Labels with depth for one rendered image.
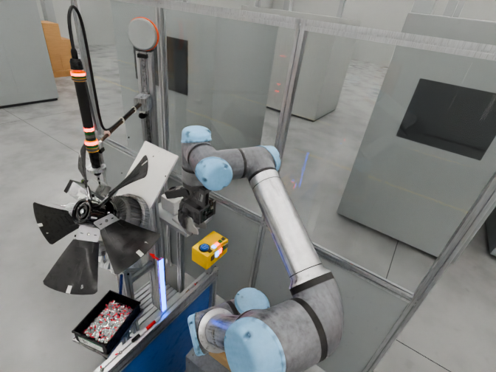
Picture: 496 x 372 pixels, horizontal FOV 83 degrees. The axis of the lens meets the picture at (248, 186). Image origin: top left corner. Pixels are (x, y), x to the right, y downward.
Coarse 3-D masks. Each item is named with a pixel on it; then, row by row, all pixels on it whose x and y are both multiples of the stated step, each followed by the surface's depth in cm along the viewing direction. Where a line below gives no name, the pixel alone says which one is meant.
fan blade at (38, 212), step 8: (40, 208) 135; (48, 208) 133; (56, 208) 131; (40, 216) 136; (48, 216) 134; (56, 216) 133; (64, 216) 132; (48, 224) 136; (56, 224) 136; (64, 224) 135; (72, 224) 134; (56, 232) 138; (64, 232) 137; (48, 240) 140; (56, 240) 140
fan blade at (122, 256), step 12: (108, 228) 121; (120, 228) 122; (132, 228) 123; (108, 240) 117; (120, 240) 117; (132, 240) 118; (144, 240) 119; (156, 240) 119; (108, 252) 114; (120, 252) 114; (132, 252) 115; (144, 252) 115; (120, 264) 112; (132, 264) 112
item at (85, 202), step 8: (80, 200) 125; (88, 200) 123; (80, 208) 125; (88, 208) 123; (96, 208) 123; (104, 208) 128; (112, 208) 131; (72, 216) 124; (80, 216) 123; (88, 216) 120; (96, 216) 123; (80, 224) 122; (88, 224) 123
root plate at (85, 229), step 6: (84, 228) 126; (90, 228) 128; (96, 228) 129; (78, 234) 125; (84, 234) 126; (90, 234) 127; (96, 234) 128; (84, 240) 126; (90, 240) 127; (96, 240) 128
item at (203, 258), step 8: (216, 232) 144; (208, 240) 138; (216, 240) 139; (224, 240) 140; (192, 248) 134; (216, 248) 134; (192, 256) 136; (200, 256) 132; (208, 256) 130; (200, 264) 135; (208, 264) 133
